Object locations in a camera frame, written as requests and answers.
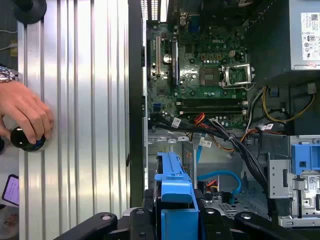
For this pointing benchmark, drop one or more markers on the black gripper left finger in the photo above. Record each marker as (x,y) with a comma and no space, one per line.
(140,225)

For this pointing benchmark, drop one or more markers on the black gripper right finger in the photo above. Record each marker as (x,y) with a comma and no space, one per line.
(215,225)

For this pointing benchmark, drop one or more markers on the hard disk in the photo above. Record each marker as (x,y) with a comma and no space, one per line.
(175,190)

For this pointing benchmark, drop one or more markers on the perforated metal disk bay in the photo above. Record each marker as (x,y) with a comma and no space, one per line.
(225,206)

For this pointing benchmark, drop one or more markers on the black RAM slot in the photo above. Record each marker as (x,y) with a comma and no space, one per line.
(210,101)
(210,108)

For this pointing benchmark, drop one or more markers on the expansion slot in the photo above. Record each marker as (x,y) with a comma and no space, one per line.
(158,55)

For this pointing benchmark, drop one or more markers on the person's hand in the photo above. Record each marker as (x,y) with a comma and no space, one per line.
(25,107)

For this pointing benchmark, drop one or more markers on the pale blue flat ribbon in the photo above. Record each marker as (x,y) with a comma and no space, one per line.
(200,150)

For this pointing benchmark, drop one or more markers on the grey metal drive cage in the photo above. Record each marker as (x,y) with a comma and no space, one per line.
(277,180)

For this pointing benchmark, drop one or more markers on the blue drive cage latch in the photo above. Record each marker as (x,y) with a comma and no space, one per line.
(301,155)

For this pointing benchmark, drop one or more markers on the black PC case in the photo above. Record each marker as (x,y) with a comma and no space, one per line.
(136,100)

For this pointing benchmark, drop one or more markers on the phone with purple case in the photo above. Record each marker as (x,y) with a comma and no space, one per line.
(12,190)

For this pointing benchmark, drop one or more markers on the green motherboard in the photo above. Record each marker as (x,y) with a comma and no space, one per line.
(195,92)

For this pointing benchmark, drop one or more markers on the CPU socket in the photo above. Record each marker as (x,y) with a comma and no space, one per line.
(209,77)

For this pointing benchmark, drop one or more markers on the metal socket cover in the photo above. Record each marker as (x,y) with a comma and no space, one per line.
(236,66)

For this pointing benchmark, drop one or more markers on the silver coin battery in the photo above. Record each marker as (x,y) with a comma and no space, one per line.
(166,59)

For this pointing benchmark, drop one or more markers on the grey power supply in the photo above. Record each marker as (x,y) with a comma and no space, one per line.
(297,35)

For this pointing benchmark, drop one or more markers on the black round knob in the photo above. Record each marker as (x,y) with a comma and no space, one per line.
(28,10)

